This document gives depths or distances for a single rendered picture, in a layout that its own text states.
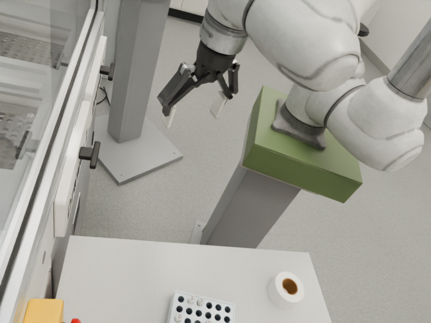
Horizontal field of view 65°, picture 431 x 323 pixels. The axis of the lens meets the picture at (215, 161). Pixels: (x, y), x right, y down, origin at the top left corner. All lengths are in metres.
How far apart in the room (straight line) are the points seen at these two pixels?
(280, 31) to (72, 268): 0.57
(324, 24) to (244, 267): 0.55
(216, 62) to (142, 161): 1.34
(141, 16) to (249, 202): 0.91
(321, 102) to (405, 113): 0.22
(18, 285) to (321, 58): 0.47
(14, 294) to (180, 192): 1.49
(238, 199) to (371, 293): 1.10
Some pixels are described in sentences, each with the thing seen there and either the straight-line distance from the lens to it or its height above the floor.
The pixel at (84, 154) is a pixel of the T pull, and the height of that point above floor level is 0.91.
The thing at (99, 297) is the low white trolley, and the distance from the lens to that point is 0.72.
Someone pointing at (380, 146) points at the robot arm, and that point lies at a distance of 0.90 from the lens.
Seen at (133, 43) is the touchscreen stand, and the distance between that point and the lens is 1.65.
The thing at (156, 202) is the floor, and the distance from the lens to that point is 1.82.
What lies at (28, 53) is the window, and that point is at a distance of 0.41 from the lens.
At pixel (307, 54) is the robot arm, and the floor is 1.26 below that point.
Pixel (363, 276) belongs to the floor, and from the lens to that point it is 2.15.
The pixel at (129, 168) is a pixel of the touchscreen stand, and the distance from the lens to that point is 1.90.
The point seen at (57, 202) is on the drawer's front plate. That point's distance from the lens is 0.62.
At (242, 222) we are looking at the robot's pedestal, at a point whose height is 0.42.
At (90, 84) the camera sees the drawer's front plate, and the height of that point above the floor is 0.93.
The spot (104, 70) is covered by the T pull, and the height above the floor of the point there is 0.91.
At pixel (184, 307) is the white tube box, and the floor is 0.80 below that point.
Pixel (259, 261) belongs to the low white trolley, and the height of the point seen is 0.76.
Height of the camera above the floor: 1.42
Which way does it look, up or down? 42 degrees down
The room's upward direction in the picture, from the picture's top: 25 degrees clockwise
